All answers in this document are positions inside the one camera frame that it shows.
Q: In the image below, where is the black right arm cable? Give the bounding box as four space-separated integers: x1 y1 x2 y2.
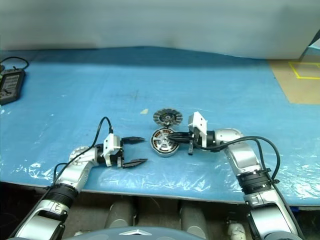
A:
199 135 305 238

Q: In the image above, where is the black rotor with silver spokes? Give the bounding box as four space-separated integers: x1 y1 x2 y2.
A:
152 129 177 152

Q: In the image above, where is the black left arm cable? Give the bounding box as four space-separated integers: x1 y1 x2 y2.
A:
46 116 115 191

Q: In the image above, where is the white lumpy object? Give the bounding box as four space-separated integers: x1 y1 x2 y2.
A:
228 222 247 238

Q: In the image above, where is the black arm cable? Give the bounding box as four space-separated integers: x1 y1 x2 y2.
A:
199 135 305 238
46 116 115 191

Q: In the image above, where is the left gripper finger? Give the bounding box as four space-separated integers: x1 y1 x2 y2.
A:
122 158 149 169
121 136 146 151

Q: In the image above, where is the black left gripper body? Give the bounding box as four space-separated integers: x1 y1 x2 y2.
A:
113 147 126 168

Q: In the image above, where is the white backdrop sheet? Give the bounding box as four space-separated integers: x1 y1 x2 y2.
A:
0 0 320 61

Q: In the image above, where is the grey robot torso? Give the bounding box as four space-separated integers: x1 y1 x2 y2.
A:
79 226 193 240

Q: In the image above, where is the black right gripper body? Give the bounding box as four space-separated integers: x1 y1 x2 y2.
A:
187 124 201 156

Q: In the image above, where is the thin black box cable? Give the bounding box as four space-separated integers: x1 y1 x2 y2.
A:
0 56 29 73

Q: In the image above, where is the black box with label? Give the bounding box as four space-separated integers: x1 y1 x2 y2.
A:
0 69 26 105

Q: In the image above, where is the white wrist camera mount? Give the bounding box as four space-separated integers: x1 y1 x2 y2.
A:
187 111 209 148
103 133 123 168

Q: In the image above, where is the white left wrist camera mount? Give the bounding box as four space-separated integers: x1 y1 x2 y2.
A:
103 133 123 168

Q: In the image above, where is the yellow floor tape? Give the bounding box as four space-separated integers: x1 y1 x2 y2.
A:
288 61 320 80

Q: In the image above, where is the dark grey rounded shape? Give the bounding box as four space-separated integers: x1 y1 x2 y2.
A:
108 199 137 230
179 202 208 235

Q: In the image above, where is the motor stator with copper windings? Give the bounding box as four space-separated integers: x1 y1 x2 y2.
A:
149 127 180 158

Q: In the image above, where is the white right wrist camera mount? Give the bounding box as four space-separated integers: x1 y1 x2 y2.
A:
187 111 209 148

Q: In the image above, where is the blue plastic table cover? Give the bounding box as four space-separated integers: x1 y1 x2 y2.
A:
0 46 320 207

